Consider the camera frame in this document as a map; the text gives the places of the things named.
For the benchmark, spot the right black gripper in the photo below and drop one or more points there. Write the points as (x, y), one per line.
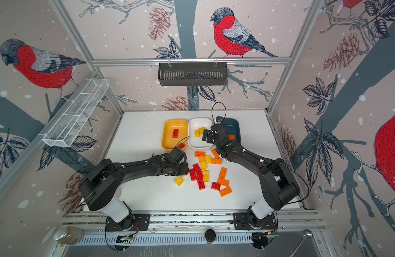
(211, 133)

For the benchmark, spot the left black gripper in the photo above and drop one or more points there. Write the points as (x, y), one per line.
(185, 169)

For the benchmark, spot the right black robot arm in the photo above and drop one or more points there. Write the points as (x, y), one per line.
(277, 181)

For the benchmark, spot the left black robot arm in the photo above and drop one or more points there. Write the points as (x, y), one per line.
(99, 186)

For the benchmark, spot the dark teal plastic container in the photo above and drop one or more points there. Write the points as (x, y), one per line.
(232, 128)

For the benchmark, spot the white plastic container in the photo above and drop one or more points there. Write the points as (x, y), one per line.
(196, 143)

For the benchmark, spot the yellow plastic container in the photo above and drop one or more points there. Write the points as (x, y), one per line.
(168, 143)

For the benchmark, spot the black round knob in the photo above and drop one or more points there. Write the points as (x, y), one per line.
(210, 236)

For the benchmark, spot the small glass jar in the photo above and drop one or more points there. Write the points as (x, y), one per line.
(68, 235)

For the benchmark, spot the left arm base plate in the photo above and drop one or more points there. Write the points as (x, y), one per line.
(133, 222)

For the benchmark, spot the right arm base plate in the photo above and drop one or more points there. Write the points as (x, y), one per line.
(246, 221)

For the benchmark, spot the white mesh wire tray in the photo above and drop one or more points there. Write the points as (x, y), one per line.
(78, 110)

